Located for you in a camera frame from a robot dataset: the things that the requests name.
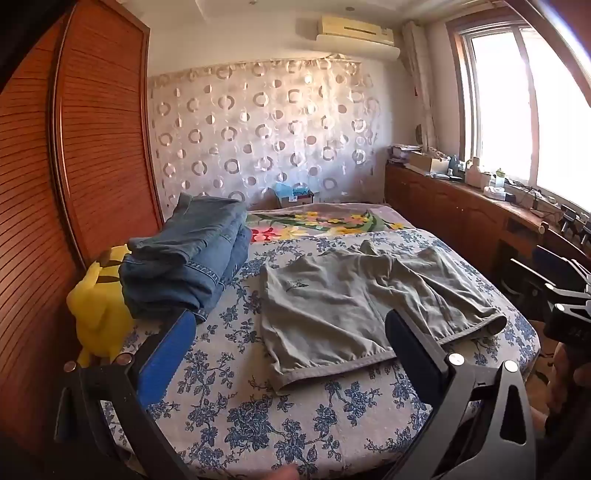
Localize pale window curtain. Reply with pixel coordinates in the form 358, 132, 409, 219
402, 21, 445, 154

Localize wooden side cabinet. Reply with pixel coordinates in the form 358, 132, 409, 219
384, 161, 551, 278

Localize white air conditioner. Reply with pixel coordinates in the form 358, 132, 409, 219
315, 15, 402, 61

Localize grey shorts pants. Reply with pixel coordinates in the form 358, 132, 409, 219
259, 240, 509, 396

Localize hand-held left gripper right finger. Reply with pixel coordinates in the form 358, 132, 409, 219
385, 308, 539, 480

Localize stack of papers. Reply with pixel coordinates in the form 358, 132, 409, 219
387, 144, 423, 165

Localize bed with blue floral sheet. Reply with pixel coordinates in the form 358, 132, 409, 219
99, 226, 541, 480

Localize wooden chair with dark back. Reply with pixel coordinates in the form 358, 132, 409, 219
531, 222, 591, 280

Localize blue tissue box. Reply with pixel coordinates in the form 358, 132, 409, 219
276, 181, 315, 207

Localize wooden slatted wardrobe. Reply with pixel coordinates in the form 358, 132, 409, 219
0, 0, 165, 446

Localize window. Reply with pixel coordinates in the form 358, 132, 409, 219
445, 16, 591, 214

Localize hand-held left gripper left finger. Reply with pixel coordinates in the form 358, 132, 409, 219
54, 312, 198, 480

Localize yellow plush toy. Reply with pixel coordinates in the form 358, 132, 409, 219
66, 244, 137, 368

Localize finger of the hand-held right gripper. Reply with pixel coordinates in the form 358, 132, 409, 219
501, 257, 559, 297
545, 281, 591, 309

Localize white plastic bottle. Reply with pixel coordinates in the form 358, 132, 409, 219
464, 157, 484, 188

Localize folded blue jeans stack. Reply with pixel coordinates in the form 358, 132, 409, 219
119, 192, 253, 324

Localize cardboard box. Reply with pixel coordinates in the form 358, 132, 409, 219
409, 151, 451, 174

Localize circle patterned wall curtain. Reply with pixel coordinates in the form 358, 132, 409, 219
148, 58, 387, 213

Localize colourful flower blanket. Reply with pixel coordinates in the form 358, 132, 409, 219
245, 203, 416, 243

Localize person's right hand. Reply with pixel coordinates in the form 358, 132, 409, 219
545, 342, 591, 416

